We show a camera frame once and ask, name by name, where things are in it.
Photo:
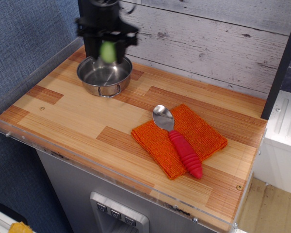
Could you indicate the small stainless steel pan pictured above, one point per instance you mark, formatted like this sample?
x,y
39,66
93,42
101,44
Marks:
x,y
103,79

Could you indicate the dark right vertical post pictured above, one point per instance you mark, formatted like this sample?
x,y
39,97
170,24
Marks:
x,y
278,80

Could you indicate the grey cabinet with dispenser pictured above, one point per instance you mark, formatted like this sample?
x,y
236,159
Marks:
x,y
95,203

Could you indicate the clear acrylic table guard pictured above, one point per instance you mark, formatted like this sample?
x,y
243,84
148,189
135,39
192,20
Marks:
x,y
52,112

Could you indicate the red-handled metal spoon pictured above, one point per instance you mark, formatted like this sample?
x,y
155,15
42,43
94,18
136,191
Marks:
x,y
164,119

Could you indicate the orange knitted cloth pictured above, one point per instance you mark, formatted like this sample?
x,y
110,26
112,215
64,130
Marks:
x,y
204,139

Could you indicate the white ribbed side unit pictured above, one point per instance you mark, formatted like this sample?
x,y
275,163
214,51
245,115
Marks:
x,y
273,161

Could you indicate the green toy pear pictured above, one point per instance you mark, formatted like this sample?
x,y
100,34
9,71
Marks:
x,y
108,52

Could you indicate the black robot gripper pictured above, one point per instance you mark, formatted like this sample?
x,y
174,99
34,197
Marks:
x,y
100,20

